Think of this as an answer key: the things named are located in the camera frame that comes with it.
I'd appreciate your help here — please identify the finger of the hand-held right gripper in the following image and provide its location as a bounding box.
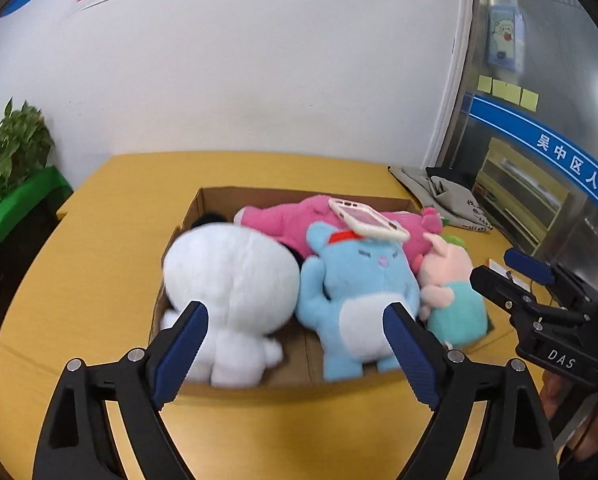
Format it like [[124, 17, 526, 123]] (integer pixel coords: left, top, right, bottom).
[[503, 249, 582, 303], [469, 266, 537, 313]]

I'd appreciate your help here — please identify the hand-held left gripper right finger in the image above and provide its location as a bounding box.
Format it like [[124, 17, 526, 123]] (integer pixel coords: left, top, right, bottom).
[[383, 301, 560, 480]]

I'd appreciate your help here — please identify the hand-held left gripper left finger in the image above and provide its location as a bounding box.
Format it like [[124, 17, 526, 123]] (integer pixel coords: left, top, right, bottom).
[[33, 301, 210, 480]]

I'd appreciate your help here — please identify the pink and green plush pig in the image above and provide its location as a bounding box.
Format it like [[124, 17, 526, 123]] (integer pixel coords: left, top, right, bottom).
[[418, 232, 490, 350]]

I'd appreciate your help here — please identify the blue plush toy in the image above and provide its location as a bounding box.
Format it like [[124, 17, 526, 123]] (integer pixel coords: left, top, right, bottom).
[[294, 221, 422, 382]]

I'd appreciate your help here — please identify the white round plush toy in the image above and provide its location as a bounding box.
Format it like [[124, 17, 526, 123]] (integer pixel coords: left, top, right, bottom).
[[160, 212, 304, 387]]

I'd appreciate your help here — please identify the brown cardboard box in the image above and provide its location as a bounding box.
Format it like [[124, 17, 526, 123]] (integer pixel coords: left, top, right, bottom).
[[149, 186, 496, 392]]

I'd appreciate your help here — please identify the white pink phone case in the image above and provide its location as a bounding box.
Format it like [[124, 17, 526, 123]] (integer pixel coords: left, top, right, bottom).
[[328, 197, 410, 242]]

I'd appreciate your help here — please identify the pink plush bear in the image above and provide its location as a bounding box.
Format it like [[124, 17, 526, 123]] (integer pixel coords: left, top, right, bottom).
[[234, 195, 442, 266]]

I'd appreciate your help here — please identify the yellow shelf unit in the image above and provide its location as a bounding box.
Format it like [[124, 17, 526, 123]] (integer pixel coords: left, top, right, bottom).
[[476, 137, 584, 256]]

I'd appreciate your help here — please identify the beige cloth bag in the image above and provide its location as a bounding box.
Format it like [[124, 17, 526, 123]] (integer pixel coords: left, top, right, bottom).
[[389, 164, 494, 234]]

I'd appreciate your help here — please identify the black cloth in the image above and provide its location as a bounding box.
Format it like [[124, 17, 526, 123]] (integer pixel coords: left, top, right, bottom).
[[425, 165, 474, 188]]

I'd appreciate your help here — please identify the blue window banner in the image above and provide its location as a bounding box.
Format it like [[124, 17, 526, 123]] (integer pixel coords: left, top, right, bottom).
[[469, 95, 598, 218]]

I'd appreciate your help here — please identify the green cloth cover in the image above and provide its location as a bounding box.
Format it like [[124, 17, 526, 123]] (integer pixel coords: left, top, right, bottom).
[[0, 165, 74, 261]]

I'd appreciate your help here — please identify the cartoon pig poster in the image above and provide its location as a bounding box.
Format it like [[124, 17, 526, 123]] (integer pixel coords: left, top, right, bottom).
[[488, 0, 527, 73]]

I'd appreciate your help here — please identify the green potted plant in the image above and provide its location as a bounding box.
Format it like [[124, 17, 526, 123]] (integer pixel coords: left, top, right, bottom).
[[0, 99, 54, 211]]

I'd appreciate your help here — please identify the metal door frame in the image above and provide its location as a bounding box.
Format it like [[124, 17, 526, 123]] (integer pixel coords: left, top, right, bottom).
[[431, 0, 490, 171]]

